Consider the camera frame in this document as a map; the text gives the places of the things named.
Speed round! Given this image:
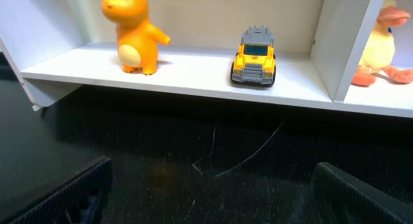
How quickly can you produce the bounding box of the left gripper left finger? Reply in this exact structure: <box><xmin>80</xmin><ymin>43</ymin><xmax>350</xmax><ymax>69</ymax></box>
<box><xmin>0</xmin><ymin>156</ymin><xmax>114</xmax><ymax>224</ymax></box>

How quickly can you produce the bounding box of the orange rubber toy figure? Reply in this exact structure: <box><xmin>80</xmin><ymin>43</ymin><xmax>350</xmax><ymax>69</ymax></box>
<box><xmin>101</xmin><ymin>0</ymin><xmax>172</xmax><ymax>76</ymax></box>

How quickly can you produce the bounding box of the grey and yellow toy truck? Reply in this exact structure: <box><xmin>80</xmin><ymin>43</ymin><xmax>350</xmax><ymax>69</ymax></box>
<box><xmin>230</xmin><ymin>25</ymin><xmax>277</xmax><ymax>88</ymax></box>

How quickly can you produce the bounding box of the white shelf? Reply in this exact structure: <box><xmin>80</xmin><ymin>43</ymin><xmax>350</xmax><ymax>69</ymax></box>
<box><xmin>0</xmin><ymin>0</ymin><xmax>413</xmax><ymax>119</ymax></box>

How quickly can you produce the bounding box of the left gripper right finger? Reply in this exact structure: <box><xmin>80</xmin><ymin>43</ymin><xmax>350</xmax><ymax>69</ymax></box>
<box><xmin>310</xmin><ymin>161</ymin><xmax>413</xmax><ymax>224</ymax></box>

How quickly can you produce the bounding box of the yellow plush duck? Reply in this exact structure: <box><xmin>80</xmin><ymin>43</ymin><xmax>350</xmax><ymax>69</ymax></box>
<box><xmin>350</xmin><ymin>0</ymin><xmax>413</xmax><ymax>88</ymax></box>

